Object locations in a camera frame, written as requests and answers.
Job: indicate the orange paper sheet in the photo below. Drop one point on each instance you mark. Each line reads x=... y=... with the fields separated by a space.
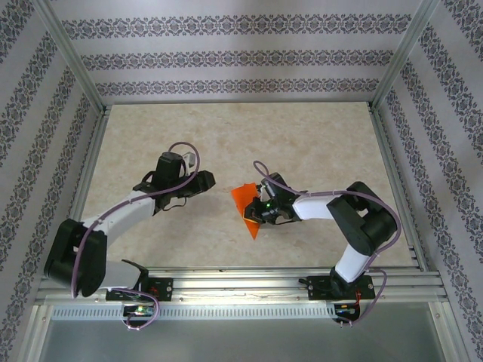
x=243 y=196

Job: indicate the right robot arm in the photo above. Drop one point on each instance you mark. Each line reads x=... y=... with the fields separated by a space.
x=311 y=207

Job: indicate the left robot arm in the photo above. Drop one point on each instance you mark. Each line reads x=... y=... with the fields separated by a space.
x=60 y=260

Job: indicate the grey metal panel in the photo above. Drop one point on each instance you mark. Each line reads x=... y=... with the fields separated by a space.
x=241 y=339

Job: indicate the aluminium mounting rail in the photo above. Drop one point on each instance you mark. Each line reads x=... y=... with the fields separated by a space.
x=241 y=286

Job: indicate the aluminium side rail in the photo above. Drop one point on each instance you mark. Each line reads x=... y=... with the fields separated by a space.
x=83 y=188
x=398 y=188

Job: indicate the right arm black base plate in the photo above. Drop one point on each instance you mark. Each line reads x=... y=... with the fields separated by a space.
x=317 y=288

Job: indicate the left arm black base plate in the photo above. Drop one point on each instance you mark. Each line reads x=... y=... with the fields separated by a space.
x=164 y=288

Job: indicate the aluminium frame post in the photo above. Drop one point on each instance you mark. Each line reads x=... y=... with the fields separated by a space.
x=71 y=56
x=405 y=53

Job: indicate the aluminium frame beam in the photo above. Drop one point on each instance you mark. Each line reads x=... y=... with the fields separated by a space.
x=32 y=335
x=449 y=332

